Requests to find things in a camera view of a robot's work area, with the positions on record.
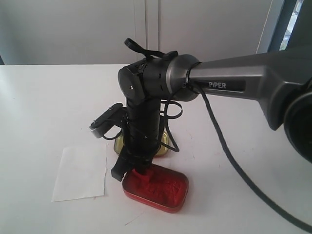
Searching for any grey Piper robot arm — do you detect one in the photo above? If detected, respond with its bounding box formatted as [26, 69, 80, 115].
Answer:
[111, 51, 312, 181]

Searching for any red ink pad tin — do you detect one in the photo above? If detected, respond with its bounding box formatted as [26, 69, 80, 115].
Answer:
[122, 164, 189, 213]

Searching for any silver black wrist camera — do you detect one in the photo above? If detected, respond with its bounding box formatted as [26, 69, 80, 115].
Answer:
[89, 103, 126, 140]

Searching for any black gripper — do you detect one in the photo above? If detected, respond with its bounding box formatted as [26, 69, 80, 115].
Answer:
[111, 98, 161, 182]

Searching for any gold tin lid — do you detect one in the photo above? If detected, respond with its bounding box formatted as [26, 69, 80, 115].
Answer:
[114, 131, 170, 157]

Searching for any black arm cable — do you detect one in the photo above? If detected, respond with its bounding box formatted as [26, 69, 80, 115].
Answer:
[102, 38, 312, 232]

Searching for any red stamp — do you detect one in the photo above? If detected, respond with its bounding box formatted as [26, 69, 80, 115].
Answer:
[132, 169, 154, 188]

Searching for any white paper sheet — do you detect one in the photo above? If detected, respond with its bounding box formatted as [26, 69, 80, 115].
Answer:
[51, 144, 107, 202]

